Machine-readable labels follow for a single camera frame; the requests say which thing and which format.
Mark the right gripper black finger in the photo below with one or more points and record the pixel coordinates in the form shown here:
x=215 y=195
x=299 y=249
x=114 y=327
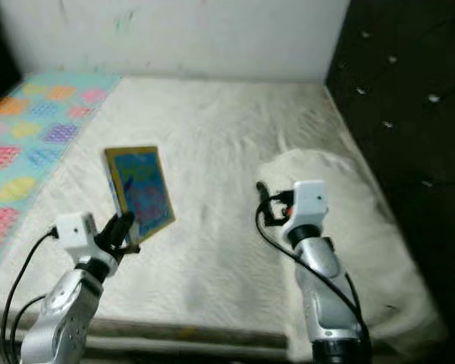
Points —
x=264 y=202

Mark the colourful picture book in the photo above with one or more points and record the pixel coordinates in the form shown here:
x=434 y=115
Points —
x=142 y=189

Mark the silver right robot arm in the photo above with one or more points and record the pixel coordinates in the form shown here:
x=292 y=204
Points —
x=326 y=296

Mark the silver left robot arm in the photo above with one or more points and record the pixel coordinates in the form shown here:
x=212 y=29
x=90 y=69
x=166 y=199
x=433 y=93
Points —
x=57 y=318

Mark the white quilted mattress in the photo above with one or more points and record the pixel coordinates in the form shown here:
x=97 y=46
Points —
x=212 y=227

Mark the grey bed base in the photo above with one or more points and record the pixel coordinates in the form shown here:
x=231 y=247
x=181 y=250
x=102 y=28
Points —
x=182 y=335

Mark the teal sheet with colourful shapes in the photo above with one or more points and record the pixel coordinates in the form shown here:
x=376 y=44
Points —
x=38 y=129

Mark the dark tufted headboard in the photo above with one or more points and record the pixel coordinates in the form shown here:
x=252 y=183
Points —
x=409 y=91

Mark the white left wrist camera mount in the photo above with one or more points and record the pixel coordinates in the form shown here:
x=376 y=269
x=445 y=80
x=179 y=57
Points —
x=73 y=231

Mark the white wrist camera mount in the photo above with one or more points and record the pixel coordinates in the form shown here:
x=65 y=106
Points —
x=73 y=231
x=309 y=201

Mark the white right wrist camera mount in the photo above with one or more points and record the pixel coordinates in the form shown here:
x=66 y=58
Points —
x=309 y=201

